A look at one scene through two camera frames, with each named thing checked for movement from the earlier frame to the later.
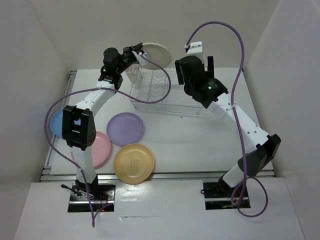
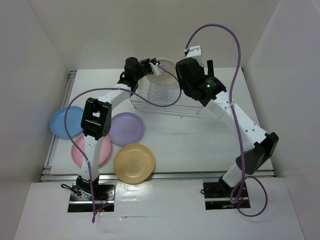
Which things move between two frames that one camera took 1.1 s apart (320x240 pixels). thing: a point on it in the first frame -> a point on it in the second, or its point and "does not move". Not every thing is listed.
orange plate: [134, 163] does not move
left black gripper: [135, 48] -> [146, 61]
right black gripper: [210, 66] does not move
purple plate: [125, 128] does not move
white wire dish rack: [152, 85] does not move
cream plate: [158, 52] -> [166, 78]
